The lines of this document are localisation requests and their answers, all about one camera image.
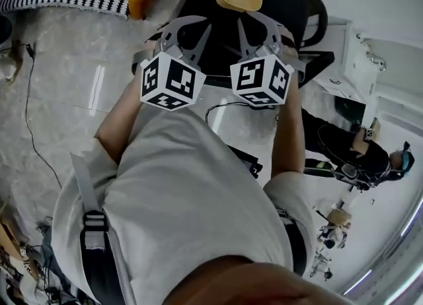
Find person's left forearm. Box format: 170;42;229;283
94;75;150;166

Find black chair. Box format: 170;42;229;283
297;0;330;50

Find metal faucet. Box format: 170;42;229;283
365;49;388;71

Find person's grey shirt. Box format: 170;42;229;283
52;104;317;305

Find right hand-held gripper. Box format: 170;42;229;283
230;11;295;110

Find grey black harness strap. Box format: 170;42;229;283
69;153;133;305

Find long black floor cable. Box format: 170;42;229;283
24;42;63;189

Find person's right hand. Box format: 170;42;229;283
280;30;299;64

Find person's face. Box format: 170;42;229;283
163;254;356;305

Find black waist pack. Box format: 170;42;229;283
226;145;264;180

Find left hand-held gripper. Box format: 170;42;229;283
139;15;213;112

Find white sink counter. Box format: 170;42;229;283
342;21;388;83

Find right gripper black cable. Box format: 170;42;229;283
205;100;246;123

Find person's right forearm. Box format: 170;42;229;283
270;79;307;183

